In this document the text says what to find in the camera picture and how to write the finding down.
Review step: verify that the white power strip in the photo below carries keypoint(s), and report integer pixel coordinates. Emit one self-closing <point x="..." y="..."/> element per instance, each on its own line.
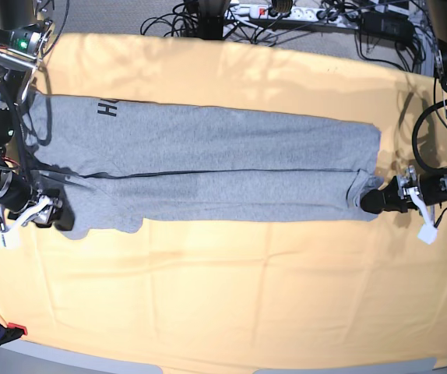
<point x="264" y="13"/>

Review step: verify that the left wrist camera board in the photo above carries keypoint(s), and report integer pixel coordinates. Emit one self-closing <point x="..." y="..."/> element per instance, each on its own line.
<point x="428" y="234"/>

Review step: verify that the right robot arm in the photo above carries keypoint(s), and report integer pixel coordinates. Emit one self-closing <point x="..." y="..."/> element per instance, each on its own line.
<point x="27" y="34"/>

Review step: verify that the yellow table cloth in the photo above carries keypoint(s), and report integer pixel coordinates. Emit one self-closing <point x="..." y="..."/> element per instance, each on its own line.
<point x="229" y="297"/>

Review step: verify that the grey t-shirt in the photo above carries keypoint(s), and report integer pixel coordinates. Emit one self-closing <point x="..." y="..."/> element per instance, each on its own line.
<point x="121" y="162"/>

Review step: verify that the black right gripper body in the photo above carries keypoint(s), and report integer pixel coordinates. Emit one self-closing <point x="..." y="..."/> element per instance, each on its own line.
<point x="18" y="197"/>

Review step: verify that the black power adapter brick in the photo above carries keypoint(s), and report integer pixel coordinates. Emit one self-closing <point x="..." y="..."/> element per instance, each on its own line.
<point x="389" y="27"/>

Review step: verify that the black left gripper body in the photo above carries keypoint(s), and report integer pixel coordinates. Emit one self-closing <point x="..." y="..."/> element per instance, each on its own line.
<point x="429" y="188"/>

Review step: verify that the black centre post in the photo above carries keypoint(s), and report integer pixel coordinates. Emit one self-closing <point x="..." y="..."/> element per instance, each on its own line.
<point x="211" y="19"/>

